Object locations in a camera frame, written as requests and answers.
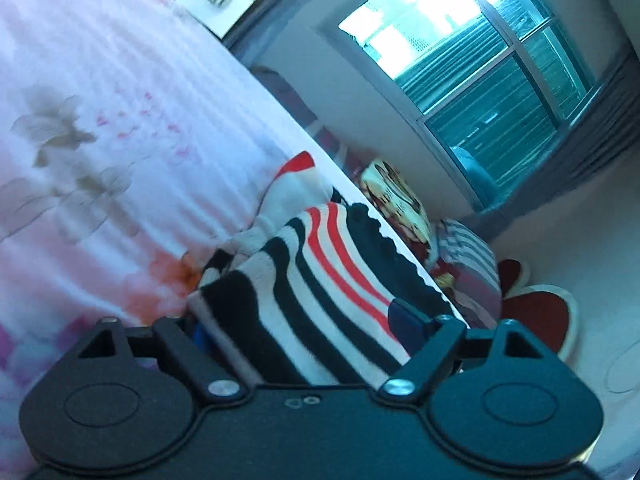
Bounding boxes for red and white headboard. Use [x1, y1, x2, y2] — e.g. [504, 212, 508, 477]
[497, 259, 581, 361]

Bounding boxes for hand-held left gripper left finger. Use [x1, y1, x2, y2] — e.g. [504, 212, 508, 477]
[77, 316, 248, 403]

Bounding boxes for sliding glass window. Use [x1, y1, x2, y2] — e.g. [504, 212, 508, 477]
[320, 0, 616, 211]

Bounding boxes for teal curtain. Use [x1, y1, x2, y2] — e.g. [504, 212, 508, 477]
[395, 15, 596, 186]

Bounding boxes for folded printed blanket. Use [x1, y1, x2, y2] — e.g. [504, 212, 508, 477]
[360, 159, 438, 266]

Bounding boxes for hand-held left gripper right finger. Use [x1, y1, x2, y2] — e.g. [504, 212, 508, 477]
[377, 299, 543, 403]

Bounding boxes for bed with floral sheet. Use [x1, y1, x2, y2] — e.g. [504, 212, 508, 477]
[0, 0, 471, 466]

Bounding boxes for grey curtain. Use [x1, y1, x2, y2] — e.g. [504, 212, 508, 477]
[220, 0, 381, 61]
[465, 52, 640, 233]

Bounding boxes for striped knit sweater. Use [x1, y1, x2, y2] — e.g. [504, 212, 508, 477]
[186, 151, 468, 386]

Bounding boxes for striped pillow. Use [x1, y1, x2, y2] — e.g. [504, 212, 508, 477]
[432, 217, 503, 328]

